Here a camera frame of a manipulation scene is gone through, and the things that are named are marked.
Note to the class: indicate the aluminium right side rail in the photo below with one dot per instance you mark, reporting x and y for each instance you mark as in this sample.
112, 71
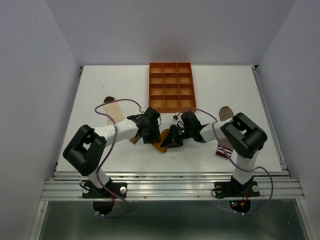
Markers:
274, 136

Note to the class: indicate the taupe sock with maroon cuff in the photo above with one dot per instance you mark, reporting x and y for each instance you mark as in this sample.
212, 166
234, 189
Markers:
225, 115

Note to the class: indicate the aluminium front rail frame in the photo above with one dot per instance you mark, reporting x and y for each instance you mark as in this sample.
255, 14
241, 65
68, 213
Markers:
160, 186

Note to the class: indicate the orange compartment tray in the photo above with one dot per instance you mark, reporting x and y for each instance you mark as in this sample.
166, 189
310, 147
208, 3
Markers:
171, 87

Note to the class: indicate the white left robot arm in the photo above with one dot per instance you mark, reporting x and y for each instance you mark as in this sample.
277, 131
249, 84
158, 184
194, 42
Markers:
85, 150

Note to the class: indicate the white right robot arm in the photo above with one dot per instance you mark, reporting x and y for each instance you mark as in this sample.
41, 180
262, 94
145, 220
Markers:
245, 137

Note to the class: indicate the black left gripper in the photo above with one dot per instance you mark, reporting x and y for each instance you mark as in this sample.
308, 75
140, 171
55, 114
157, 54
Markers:
156, 136

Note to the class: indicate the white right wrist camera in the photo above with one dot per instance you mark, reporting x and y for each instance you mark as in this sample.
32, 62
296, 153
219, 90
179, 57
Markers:
177, 118

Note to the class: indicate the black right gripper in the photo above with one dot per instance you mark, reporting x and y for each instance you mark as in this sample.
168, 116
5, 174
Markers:
172, 140

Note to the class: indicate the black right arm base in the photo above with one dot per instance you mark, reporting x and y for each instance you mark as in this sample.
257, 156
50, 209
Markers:
240, 194

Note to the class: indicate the cream and brown sock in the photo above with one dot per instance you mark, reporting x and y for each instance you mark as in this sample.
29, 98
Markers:
113, 109

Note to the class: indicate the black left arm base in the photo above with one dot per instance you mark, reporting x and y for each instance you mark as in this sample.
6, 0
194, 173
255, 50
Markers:
103, 201

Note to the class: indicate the mustard yellow striped sock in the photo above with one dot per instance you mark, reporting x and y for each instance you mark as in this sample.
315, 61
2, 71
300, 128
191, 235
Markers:
157, 145

